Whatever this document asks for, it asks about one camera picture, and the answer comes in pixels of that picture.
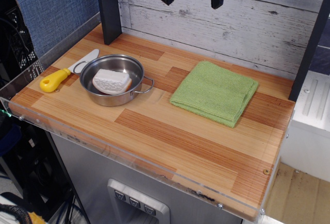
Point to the stainless steel pot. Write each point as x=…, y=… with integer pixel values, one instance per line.
x=119, y=63

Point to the yellow handled toy knife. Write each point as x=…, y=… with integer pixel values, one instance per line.
x=51, y=82

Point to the green folded towel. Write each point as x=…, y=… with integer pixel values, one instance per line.
x=215, y=93

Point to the white toy bread slice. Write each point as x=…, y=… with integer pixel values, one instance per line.
x=111, y=82

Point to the black plastic crate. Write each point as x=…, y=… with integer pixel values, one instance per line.
x=17, y=50

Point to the silver toy dispenser panel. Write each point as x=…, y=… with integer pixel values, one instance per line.
x=132, y=206

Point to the clear acrylic table guard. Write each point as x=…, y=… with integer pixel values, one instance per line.
x=164, y=145

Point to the dark left vertical post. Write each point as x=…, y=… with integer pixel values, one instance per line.
x=110, y=19

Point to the dark vertical post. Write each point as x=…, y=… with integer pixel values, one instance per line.
x=110, y=19
x=310, y=50

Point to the dark right vertical post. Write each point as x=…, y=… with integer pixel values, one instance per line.
x=310, y=50

